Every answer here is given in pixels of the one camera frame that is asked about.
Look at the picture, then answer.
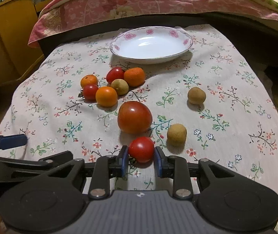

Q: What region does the pink floral bed sheet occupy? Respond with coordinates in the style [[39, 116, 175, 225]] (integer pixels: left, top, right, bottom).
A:
[[28, 0, 278, 47]]

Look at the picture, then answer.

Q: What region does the white floral plate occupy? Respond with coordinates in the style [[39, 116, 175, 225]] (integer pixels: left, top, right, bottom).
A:
[[110, 26, 193, 65]]

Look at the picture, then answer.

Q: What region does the smooth orange mandarin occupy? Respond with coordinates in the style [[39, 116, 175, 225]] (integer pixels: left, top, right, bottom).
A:
[[96, 86, 118, 107]]

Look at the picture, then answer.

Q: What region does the tan longan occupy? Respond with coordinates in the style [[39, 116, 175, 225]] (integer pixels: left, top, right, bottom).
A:
[[167, 124, 187, 146], [188, 87, 206, 105]]

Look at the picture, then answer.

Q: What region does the oval cherry tomato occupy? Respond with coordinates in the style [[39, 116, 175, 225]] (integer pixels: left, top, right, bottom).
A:
[[106, 67, 124, 84]]

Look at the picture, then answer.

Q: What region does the tan longan among cluster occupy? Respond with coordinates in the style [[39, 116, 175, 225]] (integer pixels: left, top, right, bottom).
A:
[[111, 79, 129, 96]]

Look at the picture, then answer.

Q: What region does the floral tablecloth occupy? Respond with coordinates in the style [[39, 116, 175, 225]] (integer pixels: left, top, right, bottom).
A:
[[0, 24, 278, 233]]

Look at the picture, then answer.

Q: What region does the cherry tomato with stem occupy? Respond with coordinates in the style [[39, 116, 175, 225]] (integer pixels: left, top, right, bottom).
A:
[[78, 85, 98, 101]]

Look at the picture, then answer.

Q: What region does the large red tomato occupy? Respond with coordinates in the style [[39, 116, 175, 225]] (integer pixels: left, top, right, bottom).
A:
[[117, 101, 153, 135]]

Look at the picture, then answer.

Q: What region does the small orange mandarin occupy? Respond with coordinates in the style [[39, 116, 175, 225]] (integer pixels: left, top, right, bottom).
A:
[[80, 74, 98, 89]]

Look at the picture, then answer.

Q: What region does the yellow wooden cabinet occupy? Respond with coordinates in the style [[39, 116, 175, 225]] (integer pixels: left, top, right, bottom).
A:
[[0, 0, 47, 86]]

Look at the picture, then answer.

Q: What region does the large rough orange mandarin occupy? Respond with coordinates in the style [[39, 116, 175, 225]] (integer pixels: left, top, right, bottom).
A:
[[124, 67, 146, 87]]

